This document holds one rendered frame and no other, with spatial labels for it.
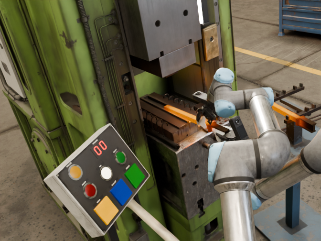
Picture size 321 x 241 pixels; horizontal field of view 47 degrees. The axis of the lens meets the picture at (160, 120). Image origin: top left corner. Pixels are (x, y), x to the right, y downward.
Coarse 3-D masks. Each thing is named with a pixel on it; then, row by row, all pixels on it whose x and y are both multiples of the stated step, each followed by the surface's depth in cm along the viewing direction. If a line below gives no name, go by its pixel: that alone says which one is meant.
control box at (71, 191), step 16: (112, 128) 147; (96, 144) 139; (112, 144) 145; (64, 160) 136; (80, 160) 132; (96, 160) 137; (112, 160) 142; (128, 160) 148; (48, 176) 127; (64, 176) 126; (80, 176) 130; (96, 176) 135; (112, 176) 139; (64, 192) 126; (80, 192) 128; (96, 192) 132; (80, 208) 126; (96, 224) 128; (112, 224) 133
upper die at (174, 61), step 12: (180, 48) 160; (192, 48) 164; (132, 60) 175; (144, 60) 166; (156, 60) 157; (168, 60) 158; (180, 60) 162; (192, 60) 167; (156, 72) 162; (168, 72) 161
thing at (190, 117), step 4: (164, 108) 193; (168, 108) 190; (172, 108) 189; (176, 108) 188; (172, 112) 188; (176, 112) 185; (180, 112) 183; (184, 112) 182; (184, 116) 180; (188, 116) 178; (192, 116) 177; (192, 120) 176; (208, 124) 167; (212, 124) 166; (216, 124) 165; (208, 128) 166; (216, 128) 162; (220, 128) 162; (224, 128) 161
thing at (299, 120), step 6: (276, 108) 186; (282, 108) 184; (282, 114) 183; (288, 114) 178; (294, 114) 177; (294, 120) 176; (300, 120) 173; (306, 120) 169; (300, 126) 173; (306, 126) 170; (312, 126) 167; (312, 132) 168
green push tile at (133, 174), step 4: (132, 164) 148; (132, 168) 147; (136, 168) 148; (128, 172) 145; (132, 172) 146; (136, 172) 147; (140, 172) 149; (128, 176) 144; (132, 176) 145; (136, 176) 146; (140, 176) 148; (144, 176) 149; (128, 180) 144; (132, 180) 144; (136, 180) 146; (140, 180) 147; (132, 184) 144; (136, 184) 145
